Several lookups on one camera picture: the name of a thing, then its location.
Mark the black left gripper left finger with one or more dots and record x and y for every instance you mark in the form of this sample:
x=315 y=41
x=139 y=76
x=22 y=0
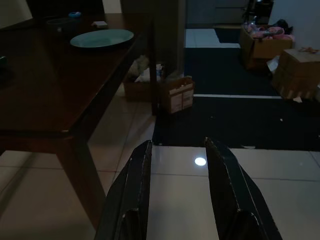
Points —
x=130 y=195

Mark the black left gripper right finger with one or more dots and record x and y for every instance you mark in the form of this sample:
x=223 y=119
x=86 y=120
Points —
x=232 y=195

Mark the dark grey bowl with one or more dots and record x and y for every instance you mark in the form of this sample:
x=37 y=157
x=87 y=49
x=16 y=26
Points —
x=60 y=27

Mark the black floor rug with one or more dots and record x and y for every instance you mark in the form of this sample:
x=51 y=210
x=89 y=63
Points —
x=237 y=120

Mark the cardboard box with white rubbish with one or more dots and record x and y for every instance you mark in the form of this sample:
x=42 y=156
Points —
x=136 y=91

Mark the cardboard box with white labels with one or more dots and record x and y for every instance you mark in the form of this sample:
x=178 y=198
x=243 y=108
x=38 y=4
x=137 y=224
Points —
x=177 y=97

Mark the dark brown wooden table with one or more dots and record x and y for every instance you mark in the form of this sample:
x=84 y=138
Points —
x=50 y=87

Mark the closed large cardboard box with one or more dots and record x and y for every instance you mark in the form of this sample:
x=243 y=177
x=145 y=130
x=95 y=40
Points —
x=297 y=71

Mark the open cardboard box with clothes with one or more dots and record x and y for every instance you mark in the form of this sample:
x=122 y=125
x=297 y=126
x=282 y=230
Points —
x=270 y=51

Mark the teal round plate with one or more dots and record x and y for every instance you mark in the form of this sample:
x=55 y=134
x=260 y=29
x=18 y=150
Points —
x=100 y=38

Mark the pink clothes pile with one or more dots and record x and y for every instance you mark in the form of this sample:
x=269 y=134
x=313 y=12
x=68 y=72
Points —
x=271 y=33

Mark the small white square box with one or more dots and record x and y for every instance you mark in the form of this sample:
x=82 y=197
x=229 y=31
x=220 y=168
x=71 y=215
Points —
x=99 y=24

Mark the small blue timer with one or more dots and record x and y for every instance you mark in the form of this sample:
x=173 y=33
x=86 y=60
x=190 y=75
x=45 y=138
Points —
x=75 y=14

